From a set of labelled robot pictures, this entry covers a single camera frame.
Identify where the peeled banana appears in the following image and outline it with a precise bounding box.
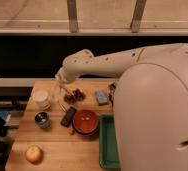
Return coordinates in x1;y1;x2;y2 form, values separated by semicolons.
53;82;72;112

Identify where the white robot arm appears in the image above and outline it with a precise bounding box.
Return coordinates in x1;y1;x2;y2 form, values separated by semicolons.
56;43;188;171

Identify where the white paper cup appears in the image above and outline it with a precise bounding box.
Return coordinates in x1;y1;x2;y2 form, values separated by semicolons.
32;90;50;110

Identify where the metal cup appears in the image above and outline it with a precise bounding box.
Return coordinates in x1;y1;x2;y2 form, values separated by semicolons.
35;112;50;129

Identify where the blue sponge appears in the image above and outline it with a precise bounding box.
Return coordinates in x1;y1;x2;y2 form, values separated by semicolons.
95;91;108;106

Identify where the bunch of dark grapes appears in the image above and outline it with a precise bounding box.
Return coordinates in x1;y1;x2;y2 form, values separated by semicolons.
64;89;85;104

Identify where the red bowl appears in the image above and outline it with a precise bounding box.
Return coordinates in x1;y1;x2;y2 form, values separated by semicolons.
72;110;99;135

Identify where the small orange object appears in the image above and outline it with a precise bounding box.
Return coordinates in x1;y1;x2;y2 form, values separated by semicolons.
68;128;75;135

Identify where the green tray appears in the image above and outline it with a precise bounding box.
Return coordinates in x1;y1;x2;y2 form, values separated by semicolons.
99;115;120;169

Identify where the yellow apple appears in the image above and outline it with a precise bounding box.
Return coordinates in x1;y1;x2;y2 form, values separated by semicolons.
25;145;43;163

